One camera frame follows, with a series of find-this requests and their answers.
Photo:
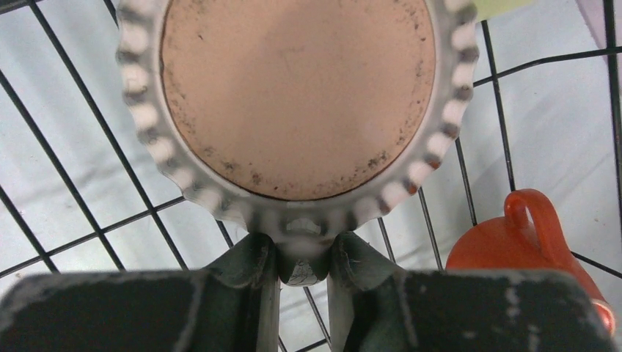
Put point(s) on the orange cup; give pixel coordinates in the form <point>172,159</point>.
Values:
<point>528,236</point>

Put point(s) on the light green cup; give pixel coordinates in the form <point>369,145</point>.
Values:
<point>488,9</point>

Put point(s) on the grey striped mug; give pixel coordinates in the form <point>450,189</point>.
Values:
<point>297,119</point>

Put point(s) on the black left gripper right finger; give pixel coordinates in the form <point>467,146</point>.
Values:
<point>375,305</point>

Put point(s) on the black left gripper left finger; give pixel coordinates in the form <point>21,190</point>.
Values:
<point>230,305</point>

